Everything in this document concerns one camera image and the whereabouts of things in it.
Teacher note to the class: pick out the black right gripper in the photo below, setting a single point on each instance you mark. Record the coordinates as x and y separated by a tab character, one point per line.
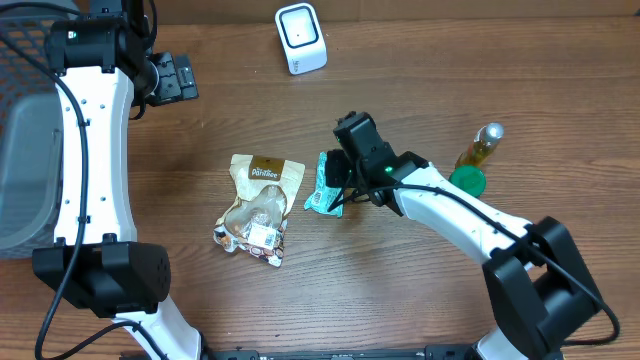
338	163

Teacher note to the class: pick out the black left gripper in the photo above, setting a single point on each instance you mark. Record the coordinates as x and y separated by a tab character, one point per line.
170	90

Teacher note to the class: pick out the teal wet wipes pack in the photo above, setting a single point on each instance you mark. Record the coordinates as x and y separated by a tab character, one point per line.
323	195

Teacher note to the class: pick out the brown Pantree snack bag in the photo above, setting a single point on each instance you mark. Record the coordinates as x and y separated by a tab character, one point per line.
266	189

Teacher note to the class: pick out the green lid white jar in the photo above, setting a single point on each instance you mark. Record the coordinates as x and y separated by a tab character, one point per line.
469	179

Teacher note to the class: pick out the yellow oil bottle silver cap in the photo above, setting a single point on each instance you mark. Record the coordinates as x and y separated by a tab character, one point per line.
484	144

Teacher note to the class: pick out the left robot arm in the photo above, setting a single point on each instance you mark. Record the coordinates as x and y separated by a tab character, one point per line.
107	73

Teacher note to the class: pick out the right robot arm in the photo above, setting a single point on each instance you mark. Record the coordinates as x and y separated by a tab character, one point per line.
540	289

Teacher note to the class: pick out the white barcode scanner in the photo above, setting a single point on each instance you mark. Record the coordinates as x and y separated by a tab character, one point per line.
301	37

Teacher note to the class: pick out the grey plastic shopping basket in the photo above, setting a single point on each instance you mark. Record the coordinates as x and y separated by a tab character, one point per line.
31	155

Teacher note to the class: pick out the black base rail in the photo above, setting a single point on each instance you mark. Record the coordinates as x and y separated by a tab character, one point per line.
350	355

